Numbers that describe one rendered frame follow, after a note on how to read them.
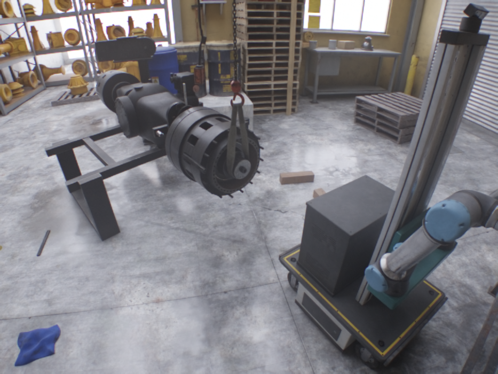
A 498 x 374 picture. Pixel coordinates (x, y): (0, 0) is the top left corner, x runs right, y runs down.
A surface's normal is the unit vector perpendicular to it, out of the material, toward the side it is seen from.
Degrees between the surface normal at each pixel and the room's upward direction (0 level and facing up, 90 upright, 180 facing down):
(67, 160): 90
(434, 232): 83
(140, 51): 90
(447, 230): 83
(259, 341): 0
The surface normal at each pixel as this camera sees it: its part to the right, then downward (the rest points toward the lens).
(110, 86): 0.62, 0.44
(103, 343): 0.00, -0.83
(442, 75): -0.84, 0.30
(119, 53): 0.22, 0.54
